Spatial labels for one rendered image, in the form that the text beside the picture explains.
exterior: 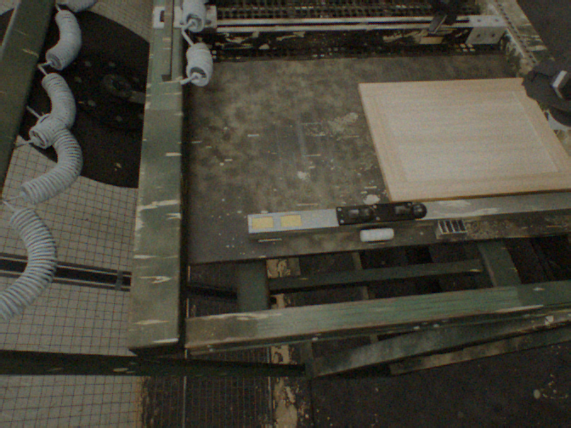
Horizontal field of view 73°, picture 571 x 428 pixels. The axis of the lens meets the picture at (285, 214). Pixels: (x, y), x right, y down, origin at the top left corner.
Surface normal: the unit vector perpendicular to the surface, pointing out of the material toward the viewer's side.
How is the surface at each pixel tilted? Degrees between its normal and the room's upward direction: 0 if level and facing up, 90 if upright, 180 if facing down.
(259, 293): 51
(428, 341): 0
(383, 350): 0
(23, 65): 90
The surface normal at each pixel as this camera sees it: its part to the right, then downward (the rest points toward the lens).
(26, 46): 0.67, -0.42
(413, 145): 0.06, -0.48
